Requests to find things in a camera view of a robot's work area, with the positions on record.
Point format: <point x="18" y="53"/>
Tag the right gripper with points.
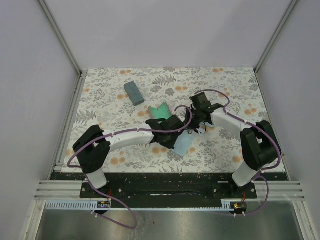
<point x="194" y="121"/>

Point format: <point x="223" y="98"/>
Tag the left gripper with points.
<point x="178" y="131"/>

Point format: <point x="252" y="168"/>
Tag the light blue cloth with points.
<point x="209" y="128"/>
<point x="183" y="143"/>

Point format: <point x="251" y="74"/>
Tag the beige felt glasses case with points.
<point x="161" y="112"/>

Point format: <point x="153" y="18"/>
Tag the black wire-frame glasses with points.
<point x="197" y="118"/>

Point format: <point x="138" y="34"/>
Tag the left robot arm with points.
<point x="93" y="147"/>

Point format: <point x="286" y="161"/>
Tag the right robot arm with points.
<point x="260" y="147"/>

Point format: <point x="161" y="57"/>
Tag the grey-blue glasses case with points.
<point x="134" y="93"/>

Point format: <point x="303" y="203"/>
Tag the floral table mat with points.
<point x="104" y="102"/>

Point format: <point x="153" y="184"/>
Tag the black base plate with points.
<point x="129" y="187"/>

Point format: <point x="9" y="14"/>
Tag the right aluminium frame post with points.
<point x="276" y="34"/>

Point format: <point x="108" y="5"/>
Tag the aluminium frame post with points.
<point x="56" y="29"/>
<point x="276" y="34"/>

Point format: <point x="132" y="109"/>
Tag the white slotted cable duct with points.
<point x="156" y="205"/>

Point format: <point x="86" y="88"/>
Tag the left aluminium frame post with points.
<point x="56" y="29"/>

